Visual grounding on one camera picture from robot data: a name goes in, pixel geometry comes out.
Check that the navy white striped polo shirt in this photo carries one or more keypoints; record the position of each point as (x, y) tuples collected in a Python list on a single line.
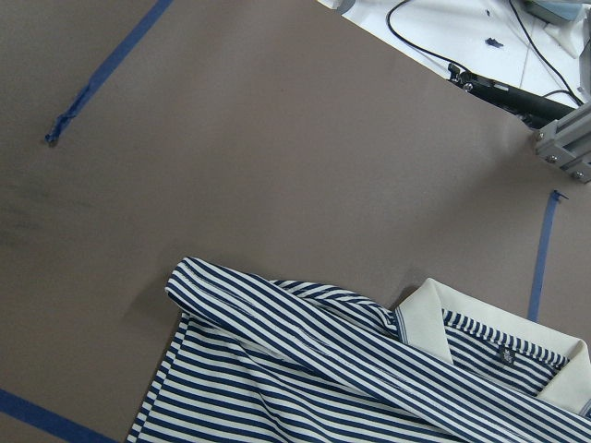
[(256, 360)]

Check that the black clamp bar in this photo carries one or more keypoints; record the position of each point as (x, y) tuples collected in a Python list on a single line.
[(533, 110)]

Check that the grey aluminium frame post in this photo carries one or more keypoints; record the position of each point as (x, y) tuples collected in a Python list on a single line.
[(565, 144)]

